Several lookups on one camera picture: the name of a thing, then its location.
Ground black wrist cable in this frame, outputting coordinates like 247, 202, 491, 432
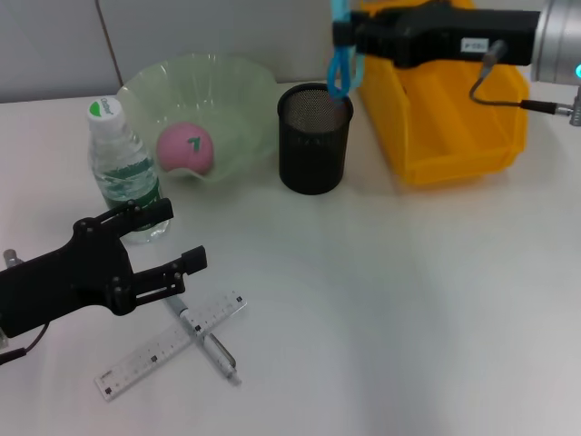
0, 248, 52, 365
468, 39, 581, 127

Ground clear green-label water bottle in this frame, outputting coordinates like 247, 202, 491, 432
87, 94, 172, 245

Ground pink toy peach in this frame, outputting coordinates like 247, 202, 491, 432
155, 121, 216, 176

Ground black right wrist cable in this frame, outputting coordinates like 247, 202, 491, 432
468, 39, 581, 127

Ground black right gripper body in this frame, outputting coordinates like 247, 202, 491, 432
393, 2, 541, 69

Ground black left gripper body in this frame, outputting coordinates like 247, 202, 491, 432
0, 216, 137, 338

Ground clear plastic ruler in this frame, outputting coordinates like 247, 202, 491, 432
94, 290, 249, 403

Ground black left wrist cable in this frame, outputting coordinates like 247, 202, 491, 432
0, 248, 52, 365

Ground silver pen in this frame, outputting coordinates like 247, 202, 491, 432
162, 297, 242, 388

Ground blue scissors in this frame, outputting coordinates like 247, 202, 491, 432
327, 0, 365, 102

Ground yellow plastic bin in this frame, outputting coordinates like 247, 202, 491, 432
357, 0, 530, 185

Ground green wavy glass fruit plate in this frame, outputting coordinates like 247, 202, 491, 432
115, 52, 277, 183

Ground black mesh pen holder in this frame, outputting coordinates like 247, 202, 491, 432
276, 83, 354, 196

